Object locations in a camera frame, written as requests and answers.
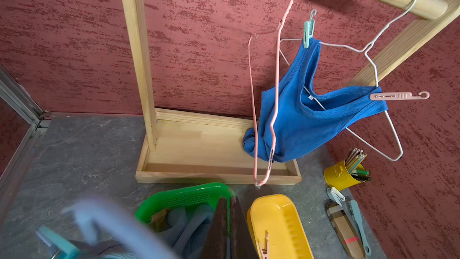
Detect green plastic basket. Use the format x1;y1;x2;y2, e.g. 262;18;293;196
135;182;235;224

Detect white wire hanger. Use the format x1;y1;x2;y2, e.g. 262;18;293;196
278;0;420;162

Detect royal blue tank top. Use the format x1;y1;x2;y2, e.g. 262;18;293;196
243;38;388;163

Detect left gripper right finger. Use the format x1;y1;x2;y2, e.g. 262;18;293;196
230;196;259;259

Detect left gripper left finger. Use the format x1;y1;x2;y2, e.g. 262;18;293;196
200;198;228;259

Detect pink clothespin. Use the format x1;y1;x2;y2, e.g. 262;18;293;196
258;231;270;259
369;91;430;101

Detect yellow plastic tray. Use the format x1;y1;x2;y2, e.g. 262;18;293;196
247;194;313;259

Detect yellow pencil cup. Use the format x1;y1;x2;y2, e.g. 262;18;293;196
323;148;371;191

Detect brown wooden brush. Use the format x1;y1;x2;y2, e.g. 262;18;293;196
326;203;366;259

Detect wooden clothes rack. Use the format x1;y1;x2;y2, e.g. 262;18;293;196
122;0;460;184

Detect grey-blue tank top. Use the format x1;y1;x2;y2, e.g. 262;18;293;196
147;205;214;259

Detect teal clothespin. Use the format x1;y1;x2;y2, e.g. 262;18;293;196
303;10;317;49
35;225;81;259

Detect grey-blue spatula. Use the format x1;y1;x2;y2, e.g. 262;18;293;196
350;199;372;256

